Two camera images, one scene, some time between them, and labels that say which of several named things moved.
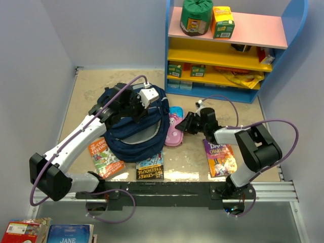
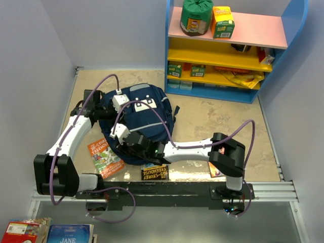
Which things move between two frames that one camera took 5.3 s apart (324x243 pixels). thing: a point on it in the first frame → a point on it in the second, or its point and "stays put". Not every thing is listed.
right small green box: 198,70 stays put
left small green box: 174,70 stays put
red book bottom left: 32,230 stays put
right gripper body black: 196,125 → 126,150
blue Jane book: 71,233 stays put
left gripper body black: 135,109 → 108,113
